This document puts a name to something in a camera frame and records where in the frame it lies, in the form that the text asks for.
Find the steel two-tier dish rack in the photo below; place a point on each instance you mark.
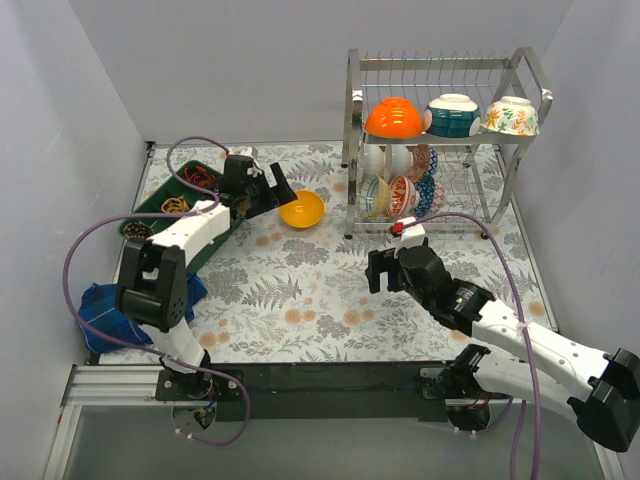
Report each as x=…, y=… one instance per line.
x=500, y=137

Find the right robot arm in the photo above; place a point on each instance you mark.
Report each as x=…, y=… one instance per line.
x=528, y=361

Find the floral table mat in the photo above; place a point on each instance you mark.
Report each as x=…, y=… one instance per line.
x=276, y=294

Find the blue plaid cloth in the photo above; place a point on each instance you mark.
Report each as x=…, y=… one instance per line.
x=98, y=310

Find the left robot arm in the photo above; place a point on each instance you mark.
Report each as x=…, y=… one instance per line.
x=152, y=285

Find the cream bowl with teal stripes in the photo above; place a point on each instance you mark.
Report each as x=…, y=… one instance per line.
x=374, y=196

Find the blue zigzag red-inside bowl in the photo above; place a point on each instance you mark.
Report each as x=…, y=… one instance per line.
x=424, y=163

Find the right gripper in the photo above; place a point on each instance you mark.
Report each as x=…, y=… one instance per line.
x=386, y=271

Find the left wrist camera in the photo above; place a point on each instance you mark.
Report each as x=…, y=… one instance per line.
x=242, y=164

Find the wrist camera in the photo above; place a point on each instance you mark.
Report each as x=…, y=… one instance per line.
x=242, y=164
x=410, y=233

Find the blue triangle-pattern bowl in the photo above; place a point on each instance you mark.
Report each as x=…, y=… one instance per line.
x=426, y=190

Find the yellow bowl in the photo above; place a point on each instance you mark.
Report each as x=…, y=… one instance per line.
x=305, y=212

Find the orange bowl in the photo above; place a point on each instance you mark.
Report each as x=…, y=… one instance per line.
x=394, y=118

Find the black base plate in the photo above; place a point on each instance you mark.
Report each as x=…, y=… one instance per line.
x=428, y=391

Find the red white patterned bowl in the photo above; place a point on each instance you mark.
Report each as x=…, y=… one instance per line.
x=439, y=198

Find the white ribbed bowl left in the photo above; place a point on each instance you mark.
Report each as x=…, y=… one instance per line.
x=373, y=160

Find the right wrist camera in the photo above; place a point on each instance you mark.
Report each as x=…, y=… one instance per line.
x=410, y=233

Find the white ribbed bowl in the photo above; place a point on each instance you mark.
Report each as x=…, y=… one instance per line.
x=373, y=160
x=398, y=160

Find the white leaf-pattern bowl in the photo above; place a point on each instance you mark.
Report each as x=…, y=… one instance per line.
x=511, y=115

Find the white ribbed bowl right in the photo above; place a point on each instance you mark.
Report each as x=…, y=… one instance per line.
x=398, y=160

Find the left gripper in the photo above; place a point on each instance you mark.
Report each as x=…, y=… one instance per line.
x=267, y=190

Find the teal and white bowl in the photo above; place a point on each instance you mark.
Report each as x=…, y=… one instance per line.
x=452, y=116

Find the red and white floral bowl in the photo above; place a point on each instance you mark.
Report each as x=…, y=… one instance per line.
x=403, y=197

